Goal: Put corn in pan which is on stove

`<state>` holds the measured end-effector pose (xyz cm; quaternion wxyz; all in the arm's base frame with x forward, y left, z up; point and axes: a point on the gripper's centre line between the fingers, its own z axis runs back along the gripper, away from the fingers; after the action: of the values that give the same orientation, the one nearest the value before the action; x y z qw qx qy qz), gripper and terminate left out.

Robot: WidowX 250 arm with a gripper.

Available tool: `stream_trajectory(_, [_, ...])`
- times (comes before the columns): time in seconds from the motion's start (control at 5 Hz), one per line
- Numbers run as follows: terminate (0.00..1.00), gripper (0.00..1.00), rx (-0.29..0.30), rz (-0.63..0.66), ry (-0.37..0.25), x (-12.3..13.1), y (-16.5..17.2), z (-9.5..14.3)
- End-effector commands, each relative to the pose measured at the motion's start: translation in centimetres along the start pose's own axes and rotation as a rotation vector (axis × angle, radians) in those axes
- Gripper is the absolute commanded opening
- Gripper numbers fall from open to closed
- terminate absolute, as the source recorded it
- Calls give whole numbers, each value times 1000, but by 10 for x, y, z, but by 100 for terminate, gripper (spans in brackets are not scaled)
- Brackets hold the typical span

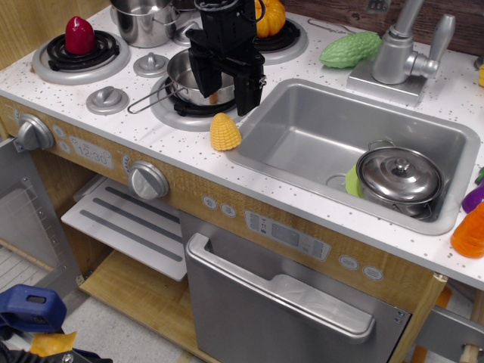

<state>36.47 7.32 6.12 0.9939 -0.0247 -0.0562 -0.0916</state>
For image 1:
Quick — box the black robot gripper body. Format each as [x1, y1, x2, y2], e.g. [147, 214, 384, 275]
[186, 1, 265, 75]

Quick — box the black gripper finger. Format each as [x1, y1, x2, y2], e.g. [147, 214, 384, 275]
[189, 48, 222, 98]
[234, 66, 266, 116]

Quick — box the small steel frying pan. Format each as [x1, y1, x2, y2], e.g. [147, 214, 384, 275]
[127, 49, 234, 114]

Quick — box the front right stove burner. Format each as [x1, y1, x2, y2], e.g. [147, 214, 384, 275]
[149, 87, 242, 132]

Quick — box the stove burner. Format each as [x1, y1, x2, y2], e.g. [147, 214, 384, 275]
[149, 87, 242, 132]
[253, 20, 309, 66]
[32, 30, 131, 85]

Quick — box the yellow toy corn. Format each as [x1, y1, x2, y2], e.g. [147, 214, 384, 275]
[209, 113, 242, 151]

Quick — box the back right stove burner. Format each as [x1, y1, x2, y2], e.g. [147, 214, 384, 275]
[253, 20, 309, 66]

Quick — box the front left stove burner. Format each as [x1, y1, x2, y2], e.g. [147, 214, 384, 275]
[32, 30, 131, 85]

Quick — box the orange toy pumpkin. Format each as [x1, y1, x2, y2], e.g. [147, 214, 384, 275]
[254, 0, 286, 39]

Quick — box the silver stovetop knob rear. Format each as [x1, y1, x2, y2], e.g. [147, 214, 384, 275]
[133, 52, 169, 78]

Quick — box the silver stovetop knob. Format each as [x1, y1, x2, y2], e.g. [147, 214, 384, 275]
[133, 52, 169, 78]
[86, 86, 129, 115]

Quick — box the grey toy sink basin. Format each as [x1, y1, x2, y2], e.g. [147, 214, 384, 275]
[228, 79, 481, 235]

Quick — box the tall steel pot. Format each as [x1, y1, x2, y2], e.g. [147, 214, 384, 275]
[110, 0, 180, 48]

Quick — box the green toy bitter gourd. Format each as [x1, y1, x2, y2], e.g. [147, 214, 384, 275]
[319, 32, 382, 69]

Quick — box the silver stovetop knob front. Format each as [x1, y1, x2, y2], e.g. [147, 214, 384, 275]
[86, 86, 129, 115]

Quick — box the right silver oven dial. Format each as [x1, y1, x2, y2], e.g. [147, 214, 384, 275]
[128, 160, 169, 200]

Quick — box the silver oven dial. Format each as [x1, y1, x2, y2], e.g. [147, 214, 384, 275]
[17, 113, 54, 150]
[128, 160, 169, 200]

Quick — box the red toy pepper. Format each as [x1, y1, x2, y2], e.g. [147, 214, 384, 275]
[64, 16, 96, 55]

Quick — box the green plastic cup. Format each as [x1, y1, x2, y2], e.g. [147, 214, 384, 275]
[345, 165, 364, 198]

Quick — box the silver toy faucet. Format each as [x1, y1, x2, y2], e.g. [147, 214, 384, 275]
[346, 1, 456, 107]

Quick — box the white oven rack shelf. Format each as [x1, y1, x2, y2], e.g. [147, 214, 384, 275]
[61, 176, 187, 281]

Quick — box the lidded steel pot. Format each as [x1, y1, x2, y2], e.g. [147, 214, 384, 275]
[355, 140, 444, 220]

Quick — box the left silver oven dial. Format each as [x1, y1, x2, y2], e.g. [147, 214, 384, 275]
[17, 113, 54, 150]

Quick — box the grey dishwasher door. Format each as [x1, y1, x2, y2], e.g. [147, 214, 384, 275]
[181, 213, 409, 362]

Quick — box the yellow toy at right edge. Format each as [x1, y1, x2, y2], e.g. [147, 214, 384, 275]
[478, 64, 484, 87]

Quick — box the open grey oven door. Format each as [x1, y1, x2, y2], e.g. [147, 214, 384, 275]
[1, 138, 82, 298]

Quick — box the purple toy eggplant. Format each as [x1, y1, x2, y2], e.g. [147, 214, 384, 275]
[461, 168, 483, 213]

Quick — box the orange toy carrot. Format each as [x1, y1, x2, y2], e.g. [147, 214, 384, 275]
[451, 203, 483, 258]

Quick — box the blue clamp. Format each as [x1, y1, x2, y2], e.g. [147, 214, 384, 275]
[1, 284, 112, 362]

